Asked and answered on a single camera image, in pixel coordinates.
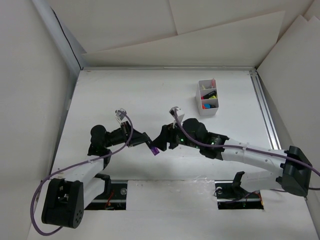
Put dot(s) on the purple tip black highlighter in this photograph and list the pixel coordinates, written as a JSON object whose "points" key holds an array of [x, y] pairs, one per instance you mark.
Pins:
{"points": [[148, 141]]}

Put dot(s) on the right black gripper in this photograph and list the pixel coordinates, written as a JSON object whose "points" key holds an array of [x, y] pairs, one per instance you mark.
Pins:
{"points": [[167, 135]]}

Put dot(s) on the yellow cap black highlighter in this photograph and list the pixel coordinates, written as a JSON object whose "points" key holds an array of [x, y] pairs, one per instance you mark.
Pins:
{"points": [[215, 96]]}

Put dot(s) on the white compartment pen holder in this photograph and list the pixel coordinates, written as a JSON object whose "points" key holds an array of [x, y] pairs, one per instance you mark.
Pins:
{"points": [[200, 102]]}

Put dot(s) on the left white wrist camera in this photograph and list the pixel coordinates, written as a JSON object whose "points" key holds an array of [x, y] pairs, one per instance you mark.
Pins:
{"points": [[120, 114]]}

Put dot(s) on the pink clear pen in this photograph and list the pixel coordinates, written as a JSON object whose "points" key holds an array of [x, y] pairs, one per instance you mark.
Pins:
{"points": [[213, 83]]}

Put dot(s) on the aluminium rail right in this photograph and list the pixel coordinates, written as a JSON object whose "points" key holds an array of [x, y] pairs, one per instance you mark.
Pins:
{"points": [[266, 114]]}

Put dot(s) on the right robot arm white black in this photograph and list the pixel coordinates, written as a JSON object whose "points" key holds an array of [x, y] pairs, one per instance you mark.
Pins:
{"points": [[287, 169]]}

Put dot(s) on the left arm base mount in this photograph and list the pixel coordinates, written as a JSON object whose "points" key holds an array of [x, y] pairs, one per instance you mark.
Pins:
{"points": [[114, 197]]}

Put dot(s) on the purple highlighter cap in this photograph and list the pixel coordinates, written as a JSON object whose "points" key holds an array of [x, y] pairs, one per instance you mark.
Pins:
{"points": [[155, 151]]}

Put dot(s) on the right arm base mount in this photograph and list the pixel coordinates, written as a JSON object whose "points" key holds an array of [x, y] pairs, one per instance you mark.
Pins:
{"points": [[230, 195]]}

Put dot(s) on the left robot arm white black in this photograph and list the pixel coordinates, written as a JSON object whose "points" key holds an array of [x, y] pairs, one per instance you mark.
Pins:
{"points": [[67, 197]]}

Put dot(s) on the blue highlighter cap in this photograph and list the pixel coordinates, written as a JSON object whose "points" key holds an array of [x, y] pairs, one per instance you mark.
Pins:
{"points": [[207, 106]]}

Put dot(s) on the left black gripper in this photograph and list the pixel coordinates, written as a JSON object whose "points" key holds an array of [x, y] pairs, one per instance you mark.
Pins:
{"points": [[137, 138]]}

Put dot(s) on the pink cap black highlighter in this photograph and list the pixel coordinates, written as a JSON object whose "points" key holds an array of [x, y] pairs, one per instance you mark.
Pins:
{"points": [[207, 96]]}

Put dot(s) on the blue tip black highlighter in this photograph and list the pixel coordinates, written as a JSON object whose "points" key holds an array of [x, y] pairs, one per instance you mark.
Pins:
{"points": [[211, 106]]}

